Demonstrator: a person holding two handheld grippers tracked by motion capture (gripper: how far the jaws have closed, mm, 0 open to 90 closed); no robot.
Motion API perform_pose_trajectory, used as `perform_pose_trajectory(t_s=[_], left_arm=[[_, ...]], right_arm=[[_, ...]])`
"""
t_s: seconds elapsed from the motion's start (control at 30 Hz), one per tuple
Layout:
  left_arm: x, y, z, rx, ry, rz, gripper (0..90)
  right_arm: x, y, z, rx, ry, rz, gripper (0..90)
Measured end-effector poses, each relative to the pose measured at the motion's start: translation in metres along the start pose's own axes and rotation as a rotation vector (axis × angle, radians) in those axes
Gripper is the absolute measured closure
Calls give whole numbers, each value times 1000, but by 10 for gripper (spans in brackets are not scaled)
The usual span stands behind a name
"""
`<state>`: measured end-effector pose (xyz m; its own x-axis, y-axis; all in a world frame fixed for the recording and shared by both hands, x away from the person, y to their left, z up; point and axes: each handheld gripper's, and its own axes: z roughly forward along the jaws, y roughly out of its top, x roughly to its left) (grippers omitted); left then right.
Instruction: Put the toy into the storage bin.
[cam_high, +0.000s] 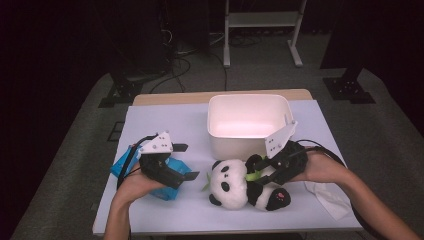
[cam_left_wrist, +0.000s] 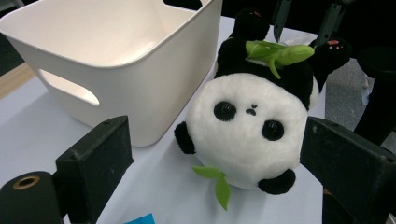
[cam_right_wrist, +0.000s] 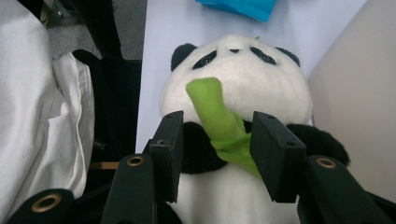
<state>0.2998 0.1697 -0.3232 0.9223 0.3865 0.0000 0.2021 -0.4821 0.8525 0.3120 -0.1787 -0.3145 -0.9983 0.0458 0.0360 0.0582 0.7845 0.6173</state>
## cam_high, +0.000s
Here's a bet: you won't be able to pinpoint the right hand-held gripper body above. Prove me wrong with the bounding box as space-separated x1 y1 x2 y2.
264 120 309 186

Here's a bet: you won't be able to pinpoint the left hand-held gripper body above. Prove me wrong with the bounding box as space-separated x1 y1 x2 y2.
138 131 185 190

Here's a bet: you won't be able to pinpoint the blue wet wipe packet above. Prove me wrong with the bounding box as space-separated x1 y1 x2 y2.
110 144 194 202

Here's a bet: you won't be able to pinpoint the panda plush toy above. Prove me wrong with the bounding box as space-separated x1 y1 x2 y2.
201 153 292 212

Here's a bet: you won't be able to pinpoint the white plastic bin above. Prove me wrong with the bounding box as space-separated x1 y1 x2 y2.
207 93 295 162

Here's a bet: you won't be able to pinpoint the white wet wipe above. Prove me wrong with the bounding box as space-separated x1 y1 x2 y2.
304 181 353 221

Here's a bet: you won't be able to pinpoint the person's left hand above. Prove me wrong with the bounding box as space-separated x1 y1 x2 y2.
114 165 160 205

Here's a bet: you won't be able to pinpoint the person's right hand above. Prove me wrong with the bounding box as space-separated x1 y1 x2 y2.
289 153 354 185

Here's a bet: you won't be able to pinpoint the black stand base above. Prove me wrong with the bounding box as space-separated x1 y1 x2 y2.
98 63 144 108
322 68 376 105

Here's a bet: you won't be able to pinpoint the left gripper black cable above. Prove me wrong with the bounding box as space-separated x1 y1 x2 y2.
116 134 158 189

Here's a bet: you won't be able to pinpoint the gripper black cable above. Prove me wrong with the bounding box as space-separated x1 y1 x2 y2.
116 134 158 189
294 139 381 240

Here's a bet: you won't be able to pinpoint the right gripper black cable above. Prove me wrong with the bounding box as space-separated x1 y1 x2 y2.
294 139 381 240

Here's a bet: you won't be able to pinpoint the black square floor frame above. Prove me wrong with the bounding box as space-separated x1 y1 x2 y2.
107 121 125 143

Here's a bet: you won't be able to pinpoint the black floor cables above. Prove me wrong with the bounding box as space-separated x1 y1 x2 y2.
149 26 229 94

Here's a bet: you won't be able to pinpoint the white metal stand frame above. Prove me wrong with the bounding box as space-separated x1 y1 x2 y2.
223 0 308 69

